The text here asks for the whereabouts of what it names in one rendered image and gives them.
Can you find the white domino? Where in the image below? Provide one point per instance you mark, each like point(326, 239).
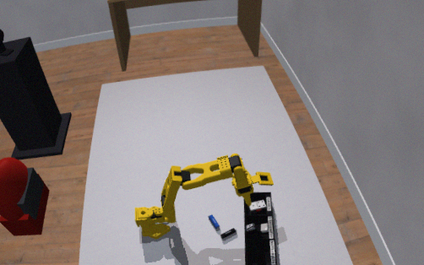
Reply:
point(257, 205)

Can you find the blue battery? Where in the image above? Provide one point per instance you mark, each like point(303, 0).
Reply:
point(214, 222)

